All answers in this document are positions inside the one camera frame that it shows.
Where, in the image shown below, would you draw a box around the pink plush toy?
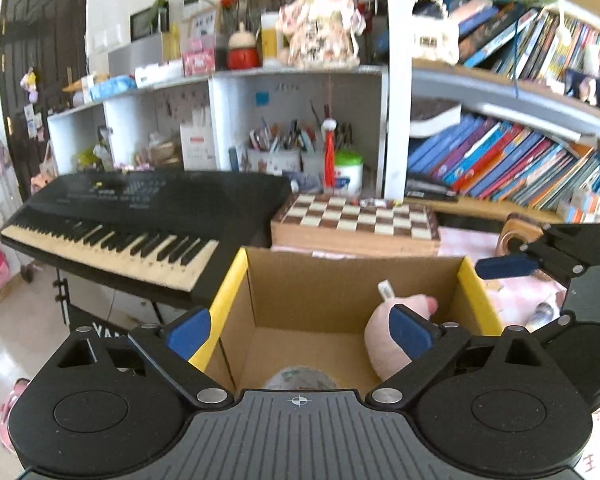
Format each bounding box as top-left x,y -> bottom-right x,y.
364,282 -> 439,381

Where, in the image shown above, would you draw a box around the pink checkered tablecloth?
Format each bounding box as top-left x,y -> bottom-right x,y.
270,195 -> 600,480

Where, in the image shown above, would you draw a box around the blue tissue pack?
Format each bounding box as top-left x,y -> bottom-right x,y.
89,75 -> 137,102

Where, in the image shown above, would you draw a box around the white paper bag red label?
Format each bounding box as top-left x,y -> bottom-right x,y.
180,109 -> 217,171

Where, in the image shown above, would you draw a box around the white bookshelf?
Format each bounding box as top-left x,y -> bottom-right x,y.
384,0 -> 600,211

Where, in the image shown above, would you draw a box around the row of thin picture books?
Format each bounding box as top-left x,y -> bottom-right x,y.
452,0 -> 600,101

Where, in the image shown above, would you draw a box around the white cubby shelf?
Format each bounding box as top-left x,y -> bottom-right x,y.
47,65 -> 388,198

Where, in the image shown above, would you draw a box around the crumpled clear plastic wrap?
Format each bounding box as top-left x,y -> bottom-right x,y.
261,364 -> 339,391

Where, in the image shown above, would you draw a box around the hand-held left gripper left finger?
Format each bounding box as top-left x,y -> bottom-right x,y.
44,306 -> 235,409

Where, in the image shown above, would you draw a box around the grey storage box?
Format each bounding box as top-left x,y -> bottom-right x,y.
107,35 -> 164,78

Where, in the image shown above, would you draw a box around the white yellow jar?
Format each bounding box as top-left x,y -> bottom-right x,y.
260,12 -> 284,61

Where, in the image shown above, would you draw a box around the small white bottle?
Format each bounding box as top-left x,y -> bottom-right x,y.
527,301 -> 556,328

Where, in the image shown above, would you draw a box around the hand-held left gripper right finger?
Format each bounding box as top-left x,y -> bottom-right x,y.
371,305 -> 562,407

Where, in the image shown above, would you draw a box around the red round doll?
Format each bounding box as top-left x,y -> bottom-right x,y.
226,22 -> 261,71

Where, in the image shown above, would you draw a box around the cat figurine ornament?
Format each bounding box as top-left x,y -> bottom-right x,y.
279,0 -> 367,68

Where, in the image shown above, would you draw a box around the pink checked tablecloth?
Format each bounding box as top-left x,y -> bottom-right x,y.
437,225 -> 600,480

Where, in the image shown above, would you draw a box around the black electronic keyboard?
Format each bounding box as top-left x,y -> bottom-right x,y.
0,169 -> 293,310

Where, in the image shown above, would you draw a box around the white pearl handbag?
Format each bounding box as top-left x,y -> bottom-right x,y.
410,0 -> 461,66

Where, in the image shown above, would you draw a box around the dark wooden door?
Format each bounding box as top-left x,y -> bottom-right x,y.
0,0 -> 90,201

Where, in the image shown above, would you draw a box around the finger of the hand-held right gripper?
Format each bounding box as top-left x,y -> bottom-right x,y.
476,222 -> 600,286
527,311 -> 581,348

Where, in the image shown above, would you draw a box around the wooden chessboard box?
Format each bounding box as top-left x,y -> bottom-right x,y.
271,192 -> 442,256

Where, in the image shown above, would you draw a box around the black keyboard stand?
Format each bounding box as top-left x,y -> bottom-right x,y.
52,265 -> 166,342

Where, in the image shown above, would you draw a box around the white jar green lid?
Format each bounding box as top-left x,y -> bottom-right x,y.
334,152 -> 365,197

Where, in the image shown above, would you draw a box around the yellow cardboard box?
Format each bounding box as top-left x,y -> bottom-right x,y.
189,246 -> 506,396

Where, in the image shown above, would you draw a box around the black smartphone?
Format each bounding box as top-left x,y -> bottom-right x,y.
564,69 -> 600,111

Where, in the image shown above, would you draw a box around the red tassel charm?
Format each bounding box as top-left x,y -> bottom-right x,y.
321,119 -> 338,188

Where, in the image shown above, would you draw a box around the white pen holder with pens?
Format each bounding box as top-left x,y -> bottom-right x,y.
245,117 -> 326,177

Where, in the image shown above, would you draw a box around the pink patterned box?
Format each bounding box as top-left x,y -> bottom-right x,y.
181,50 -> 216,77

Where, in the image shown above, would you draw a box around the row of leaning colourful books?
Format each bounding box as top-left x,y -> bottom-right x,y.
406,112 -> 600,211

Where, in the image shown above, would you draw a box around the wooden retro speaker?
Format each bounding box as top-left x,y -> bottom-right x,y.
497,212 -> 546,261

